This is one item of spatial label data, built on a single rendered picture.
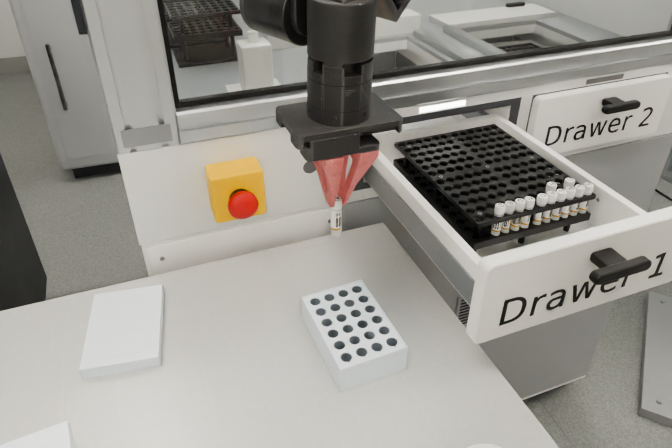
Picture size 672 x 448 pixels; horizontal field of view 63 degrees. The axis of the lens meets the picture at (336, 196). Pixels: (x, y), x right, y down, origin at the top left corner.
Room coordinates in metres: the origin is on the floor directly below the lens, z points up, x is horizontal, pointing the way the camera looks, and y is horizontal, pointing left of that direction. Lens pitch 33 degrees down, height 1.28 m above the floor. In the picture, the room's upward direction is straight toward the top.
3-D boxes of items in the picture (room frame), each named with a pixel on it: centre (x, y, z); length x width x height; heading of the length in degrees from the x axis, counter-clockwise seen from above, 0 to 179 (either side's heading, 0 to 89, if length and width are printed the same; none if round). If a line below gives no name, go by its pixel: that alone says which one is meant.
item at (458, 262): (0.67, -0.21, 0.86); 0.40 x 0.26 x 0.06; 21
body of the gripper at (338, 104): (0.46, 0.00, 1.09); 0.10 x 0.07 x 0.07; 113
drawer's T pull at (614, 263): (0.45, -0.29, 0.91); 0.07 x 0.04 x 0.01; 111
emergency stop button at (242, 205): (0.61, 0.12, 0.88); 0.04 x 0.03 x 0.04; 111
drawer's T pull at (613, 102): (0.86, -0.47, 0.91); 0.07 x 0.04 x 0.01; 111
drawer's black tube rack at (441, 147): (0.66, -0.21, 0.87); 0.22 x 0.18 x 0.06; 21
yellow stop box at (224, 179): (0.64, 0.14, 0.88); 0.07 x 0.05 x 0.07; 111
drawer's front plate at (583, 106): (0.89, -0.46, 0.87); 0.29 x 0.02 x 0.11; 111
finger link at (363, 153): (0.46, 0.01, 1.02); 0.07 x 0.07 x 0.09; 23
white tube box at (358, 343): (0.47, -0.02, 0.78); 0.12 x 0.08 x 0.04; 23
